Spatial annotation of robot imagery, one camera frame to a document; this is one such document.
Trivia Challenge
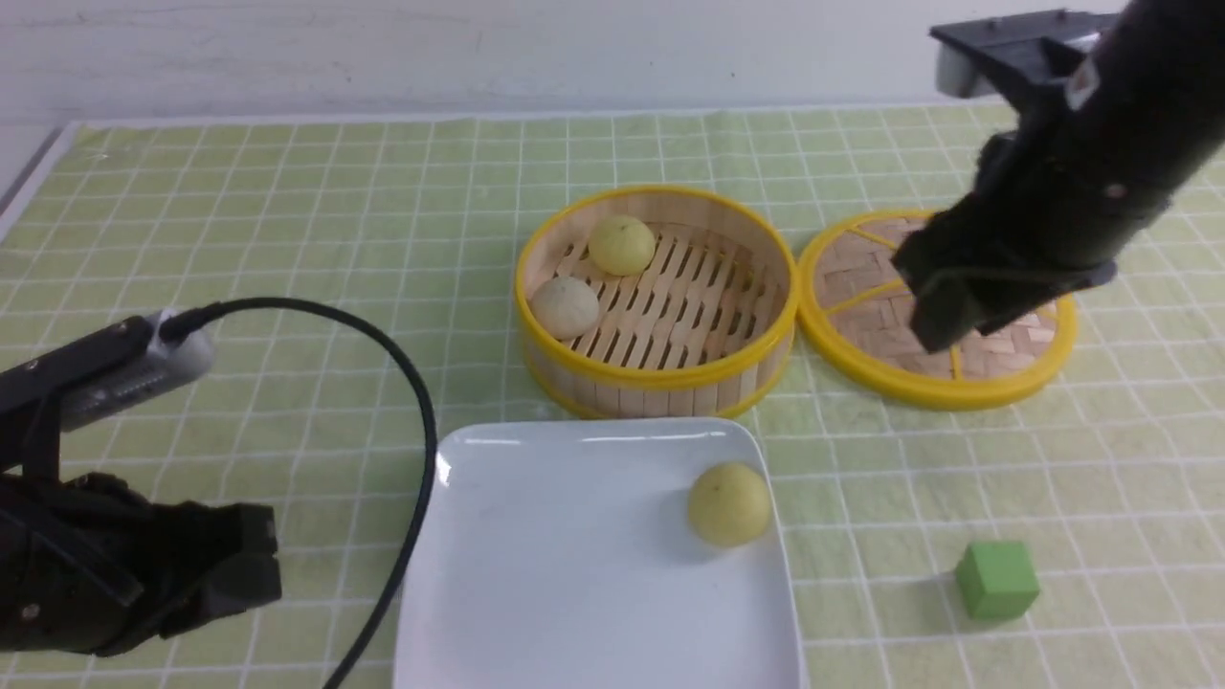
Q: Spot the green cube block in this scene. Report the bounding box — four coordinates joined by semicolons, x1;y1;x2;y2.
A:
954;539;1041;622

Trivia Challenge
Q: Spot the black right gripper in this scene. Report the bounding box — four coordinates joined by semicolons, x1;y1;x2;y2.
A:
893;98;1174;352

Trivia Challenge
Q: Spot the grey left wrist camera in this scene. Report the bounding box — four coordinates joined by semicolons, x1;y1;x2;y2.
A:
1;309;216;433

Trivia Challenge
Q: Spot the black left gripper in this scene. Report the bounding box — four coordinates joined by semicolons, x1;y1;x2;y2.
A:
1;474;281;657

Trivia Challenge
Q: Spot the green checkered tablecloth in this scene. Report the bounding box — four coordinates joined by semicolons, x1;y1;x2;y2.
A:
1;103;1223;688

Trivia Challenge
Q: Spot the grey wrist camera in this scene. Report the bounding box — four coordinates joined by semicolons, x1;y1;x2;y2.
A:
1;309;216;433
929;9;1118;105

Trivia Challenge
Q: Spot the black camera cable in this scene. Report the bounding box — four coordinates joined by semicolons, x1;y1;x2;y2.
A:
160;297;439;689

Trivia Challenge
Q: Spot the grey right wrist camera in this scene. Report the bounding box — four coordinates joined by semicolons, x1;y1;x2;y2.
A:
929;9;1118;105

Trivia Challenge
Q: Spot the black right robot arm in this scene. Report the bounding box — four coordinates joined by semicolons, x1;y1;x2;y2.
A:
892;1;1224;353

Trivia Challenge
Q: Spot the pale beige steamed bun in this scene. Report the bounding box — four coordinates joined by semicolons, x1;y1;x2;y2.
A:
529;276;601;341

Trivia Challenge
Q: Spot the bamboo steamer basket yellow rim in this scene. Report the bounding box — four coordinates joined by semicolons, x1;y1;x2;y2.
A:
515;185;799;418

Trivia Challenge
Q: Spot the woven bamboo steamer lid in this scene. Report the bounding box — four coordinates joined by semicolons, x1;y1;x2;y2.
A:
799;211;1078;411

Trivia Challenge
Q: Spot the white square plate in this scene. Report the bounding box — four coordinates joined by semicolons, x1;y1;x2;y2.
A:
392;417;809;688

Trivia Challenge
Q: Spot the yellow steamed bun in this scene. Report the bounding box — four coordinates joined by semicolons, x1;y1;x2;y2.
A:
687;462;774;549
587;215;657;278

